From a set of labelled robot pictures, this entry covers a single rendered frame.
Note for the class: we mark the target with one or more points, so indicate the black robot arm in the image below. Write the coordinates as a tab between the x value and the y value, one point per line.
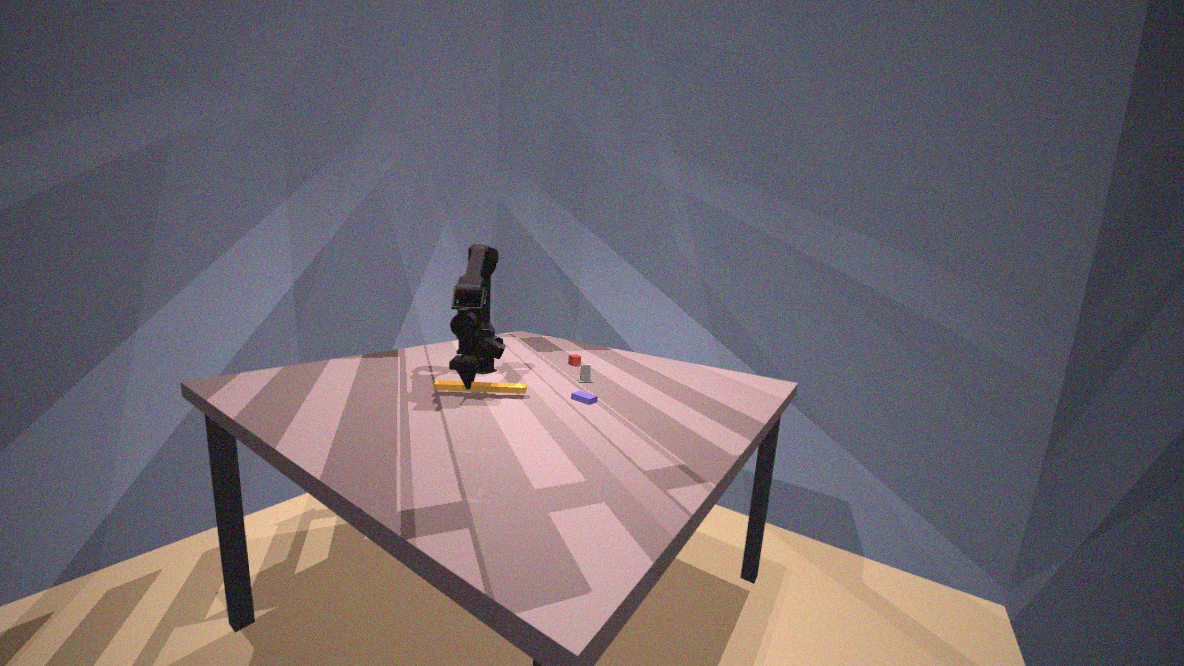
473	308

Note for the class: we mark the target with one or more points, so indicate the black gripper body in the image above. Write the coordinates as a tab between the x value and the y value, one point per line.
467	348

